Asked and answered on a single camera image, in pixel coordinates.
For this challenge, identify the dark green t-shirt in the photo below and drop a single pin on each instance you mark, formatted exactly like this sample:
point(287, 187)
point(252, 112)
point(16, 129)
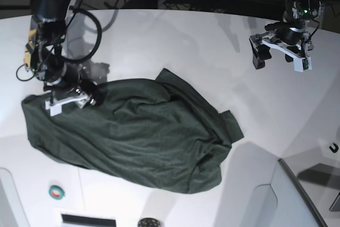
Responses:
point(156, 133)

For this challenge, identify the black U-shaped hook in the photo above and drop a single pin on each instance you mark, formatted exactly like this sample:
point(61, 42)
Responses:
point(334, 148)

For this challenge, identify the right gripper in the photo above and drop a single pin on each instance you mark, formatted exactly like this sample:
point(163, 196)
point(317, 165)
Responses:
point(63, 78)

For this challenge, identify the green tape roll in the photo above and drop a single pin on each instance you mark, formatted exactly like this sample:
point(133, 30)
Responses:
point(56, 192)

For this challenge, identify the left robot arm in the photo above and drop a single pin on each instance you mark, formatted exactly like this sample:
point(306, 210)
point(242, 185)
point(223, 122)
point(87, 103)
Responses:
point(301, 11)

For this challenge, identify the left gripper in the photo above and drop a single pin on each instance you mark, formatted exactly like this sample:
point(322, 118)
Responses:
point(289, 33)

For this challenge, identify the grey metal tray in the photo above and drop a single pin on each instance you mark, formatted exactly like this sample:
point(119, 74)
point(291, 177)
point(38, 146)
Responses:
point(318, 183)

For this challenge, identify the black perforated round object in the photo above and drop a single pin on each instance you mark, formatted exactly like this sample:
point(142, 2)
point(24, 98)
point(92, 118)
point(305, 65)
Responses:
point(149, 222)

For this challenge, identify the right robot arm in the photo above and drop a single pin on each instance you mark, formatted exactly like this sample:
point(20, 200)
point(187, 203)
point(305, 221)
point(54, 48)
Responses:
point(48, 29)

